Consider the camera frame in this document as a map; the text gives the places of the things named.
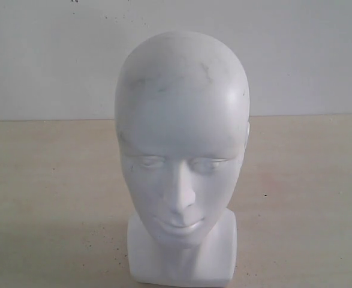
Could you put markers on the white mannequin head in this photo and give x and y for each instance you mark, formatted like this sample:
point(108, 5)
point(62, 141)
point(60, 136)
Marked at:
point(182, 122)

